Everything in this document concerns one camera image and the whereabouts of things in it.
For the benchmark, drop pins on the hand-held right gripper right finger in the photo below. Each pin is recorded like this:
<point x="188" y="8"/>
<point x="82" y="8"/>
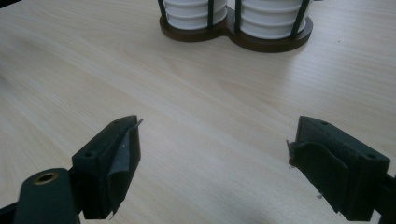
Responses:
<point x="342" y="174"/>

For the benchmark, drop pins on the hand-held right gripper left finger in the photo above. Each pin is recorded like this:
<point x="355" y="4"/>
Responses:
<point x="106" y="168"/>

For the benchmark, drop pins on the tall stack of white cups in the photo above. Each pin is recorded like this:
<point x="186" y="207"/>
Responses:
<point x="267" y="25"/>

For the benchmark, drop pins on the short stack of white cups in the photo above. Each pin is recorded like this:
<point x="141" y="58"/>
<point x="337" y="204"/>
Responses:
<point x="190" y="18"/>

